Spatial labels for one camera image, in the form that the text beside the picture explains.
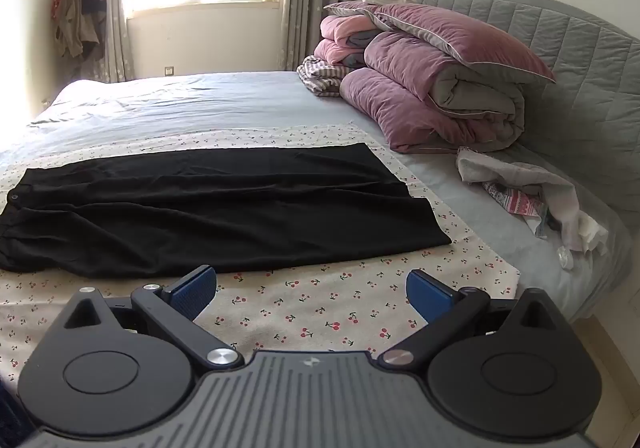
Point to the pink velvet blanket pile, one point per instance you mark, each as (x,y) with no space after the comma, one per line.
(430,97)

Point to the striped folded cloth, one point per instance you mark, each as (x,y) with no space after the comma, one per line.
(320,72)

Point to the purple pillow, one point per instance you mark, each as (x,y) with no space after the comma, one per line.
(465,35)

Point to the white crumpled towel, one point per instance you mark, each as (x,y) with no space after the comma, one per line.
(540,188)

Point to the clear plastic wrapper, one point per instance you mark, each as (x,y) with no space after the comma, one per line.
(565,258)

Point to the pink folded quilt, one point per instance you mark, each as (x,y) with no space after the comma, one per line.
(345,40)

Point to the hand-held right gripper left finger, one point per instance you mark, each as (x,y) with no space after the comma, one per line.
(194,292)

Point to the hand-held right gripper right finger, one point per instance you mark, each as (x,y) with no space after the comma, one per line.
(426,295)

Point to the pink patterned cloth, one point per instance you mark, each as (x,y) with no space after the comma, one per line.
(515,203)

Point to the hanging clothes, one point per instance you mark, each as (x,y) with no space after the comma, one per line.
(77,2)

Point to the black pants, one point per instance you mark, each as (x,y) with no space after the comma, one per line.
(220,208)

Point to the grey quilted headboard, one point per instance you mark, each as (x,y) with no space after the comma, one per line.
(580,92)

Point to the cherry print sheet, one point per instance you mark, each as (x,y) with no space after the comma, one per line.
(320,298)

